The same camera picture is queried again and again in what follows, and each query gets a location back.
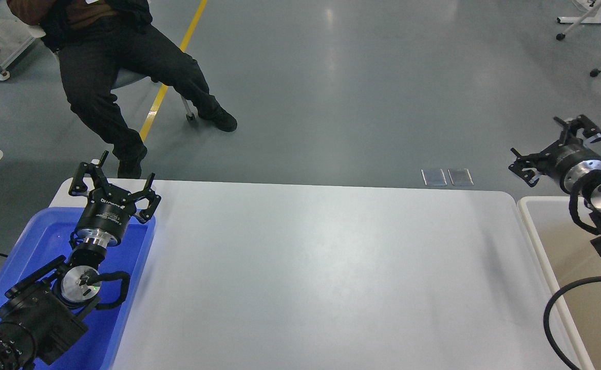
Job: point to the floor plate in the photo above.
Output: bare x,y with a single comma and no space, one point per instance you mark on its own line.
460,177
434,177

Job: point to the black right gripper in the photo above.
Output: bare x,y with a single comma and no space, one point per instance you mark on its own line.
565,161

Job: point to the blue plastic bin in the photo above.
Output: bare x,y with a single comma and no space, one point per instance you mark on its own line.
46,237

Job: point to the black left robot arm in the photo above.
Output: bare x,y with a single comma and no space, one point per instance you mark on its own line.
44,314

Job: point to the grey stool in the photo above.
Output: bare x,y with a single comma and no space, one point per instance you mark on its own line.
126,77

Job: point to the white rolling stand legs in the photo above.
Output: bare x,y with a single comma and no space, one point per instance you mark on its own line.
591,15

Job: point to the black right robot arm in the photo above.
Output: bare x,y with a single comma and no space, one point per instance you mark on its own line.
584,207

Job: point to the right floor plate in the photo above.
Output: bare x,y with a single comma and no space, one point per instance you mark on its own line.
460,177

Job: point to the beige plastic bin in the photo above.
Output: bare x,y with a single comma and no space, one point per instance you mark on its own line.
566,255

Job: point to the left floor plate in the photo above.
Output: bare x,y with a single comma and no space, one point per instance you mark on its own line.
434,177

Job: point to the seated person in black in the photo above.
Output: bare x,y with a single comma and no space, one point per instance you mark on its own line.
93,41

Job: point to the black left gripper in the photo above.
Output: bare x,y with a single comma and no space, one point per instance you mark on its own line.
105,215

